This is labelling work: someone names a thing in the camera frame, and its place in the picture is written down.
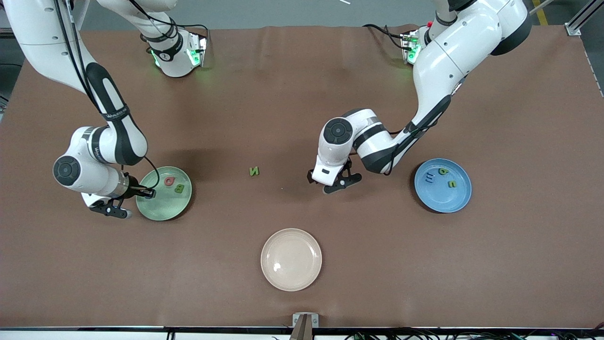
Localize aluminium profile post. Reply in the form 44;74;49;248
564;0;604;36

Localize silver left base connector box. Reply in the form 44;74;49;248
400;29;421;65

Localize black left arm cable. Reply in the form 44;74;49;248
381;122;420;176

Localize grey table edge bracket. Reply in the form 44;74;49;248
292;313;319;340

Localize blue plate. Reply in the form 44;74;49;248
414;158;472;213

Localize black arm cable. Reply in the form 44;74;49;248
381;122;420;176
54;0;161;190

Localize black right base cable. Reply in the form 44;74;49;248
168;14;210;38

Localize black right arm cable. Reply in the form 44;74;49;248
54;0;161;190

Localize black left base cable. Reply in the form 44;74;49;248
362;23;407;50

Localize light green plate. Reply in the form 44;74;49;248
136;166;193;221

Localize black base cable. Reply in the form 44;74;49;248
168;14;210;38
362;23;407;50

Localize beige plate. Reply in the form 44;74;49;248
260;228;323;292

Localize silver right base connector box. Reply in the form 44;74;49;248
185;34;209;68

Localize silver base connector box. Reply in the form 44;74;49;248
400;29;421;65
185;34;209;68

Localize brown table mat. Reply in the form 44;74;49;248
0;25;604;329

